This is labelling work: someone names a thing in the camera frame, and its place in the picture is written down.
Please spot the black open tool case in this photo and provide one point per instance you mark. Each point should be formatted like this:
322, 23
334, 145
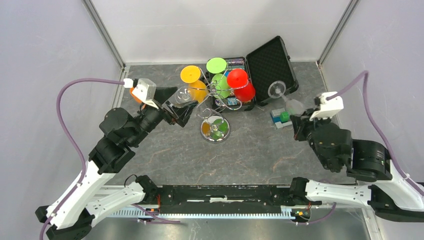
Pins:
265, 65

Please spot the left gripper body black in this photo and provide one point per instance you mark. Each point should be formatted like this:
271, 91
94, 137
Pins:
172, 118

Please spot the toy block stack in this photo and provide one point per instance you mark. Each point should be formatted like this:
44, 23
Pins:
280, 118

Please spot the green plastic wine glass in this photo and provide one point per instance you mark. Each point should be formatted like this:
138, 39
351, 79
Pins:
218, 74

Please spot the chrome wine glass rack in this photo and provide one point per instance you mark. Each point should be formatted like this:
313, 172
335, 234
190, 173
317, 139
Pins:
215, 128

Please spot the clear wine glass front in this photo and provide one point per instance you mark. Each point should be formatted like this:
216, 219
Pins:
277, 91

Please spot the orange plastic wine glass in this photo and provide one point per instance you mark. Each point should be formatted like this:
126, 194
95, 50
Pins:
139, 101

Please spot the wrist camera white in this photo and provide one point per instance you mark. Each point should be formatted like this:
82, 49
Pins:
144, 89
328, 104

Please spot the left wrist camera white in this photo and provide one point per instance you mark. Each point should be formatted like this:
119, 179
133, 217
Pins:
144, 89

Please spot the yellow plastic wine glass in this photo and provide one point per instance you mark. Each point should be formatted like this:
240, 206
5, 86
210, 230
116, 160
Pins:
197, 89

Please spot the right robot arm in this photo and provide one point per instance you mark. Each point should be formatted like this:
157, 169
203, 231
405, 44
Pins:
385, 192

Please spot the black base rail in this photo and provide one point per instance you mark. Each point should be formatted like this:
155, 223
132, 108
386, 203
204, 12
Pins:
177, 202

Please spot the clear wine glass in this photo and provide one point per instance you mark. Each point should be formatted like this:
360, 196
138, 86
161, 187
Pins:
184, 98
277, 91

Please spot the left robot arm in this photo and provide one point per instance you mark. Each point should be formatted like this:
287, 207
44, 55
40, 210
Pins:
75, 213

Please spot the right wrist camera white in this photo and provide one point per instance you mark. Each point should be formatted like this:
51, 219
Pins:
328, 104

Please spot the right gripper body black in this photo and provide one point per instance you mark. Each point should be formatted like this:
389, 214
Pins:
301, 131

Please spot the red plastic wine glass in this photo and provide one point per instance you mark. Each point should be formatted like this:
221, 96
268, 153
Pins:
246, 93
237, 78

